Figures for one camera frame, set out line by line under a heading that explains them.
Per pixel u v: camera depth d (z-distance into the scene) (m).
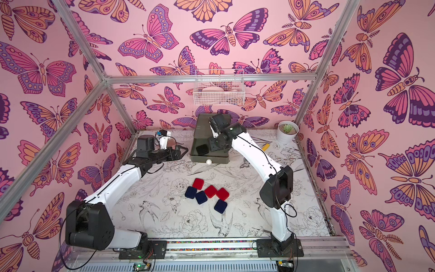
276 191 0.56
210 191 0.90
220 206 0.86
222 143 0.70
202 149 0.90
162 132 0.76
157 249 0.73
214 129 0.67
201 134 0.89
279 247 0.64
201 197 0.88
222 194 0.90
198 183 0.94
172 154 0.73
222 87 0.95
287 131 1.06
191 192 0.92
